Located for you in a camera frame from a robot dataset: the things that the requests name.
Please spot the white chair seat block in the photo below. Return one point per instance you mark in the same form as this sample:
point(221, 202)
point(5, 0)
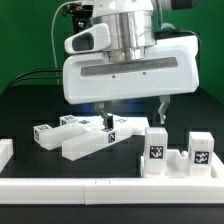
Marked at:
point(176, 166)

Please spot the white flat chair panel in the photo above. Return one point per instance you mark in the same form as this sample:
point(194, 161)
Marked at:
point(136, 124)

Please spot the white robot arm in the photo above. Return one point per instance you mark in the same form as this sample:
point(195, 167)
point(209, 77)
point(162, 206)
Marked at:
point(122, 57)

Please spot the white border fence frame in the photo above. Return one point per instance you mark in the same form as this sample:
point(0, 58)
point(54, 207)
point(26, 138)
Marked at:
point(180, 190)

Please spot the white chair side frame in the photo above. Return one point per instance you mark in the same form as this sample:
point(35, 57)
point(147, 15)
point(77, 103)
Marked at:
point(80, 136)

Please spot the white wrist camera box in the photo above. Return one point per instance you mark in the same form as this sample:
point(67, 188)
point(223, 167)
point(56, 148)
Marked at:
point(94, 39)

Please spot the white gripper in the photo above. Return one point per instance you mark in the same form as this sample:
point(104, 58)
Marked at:
point(169, 67)

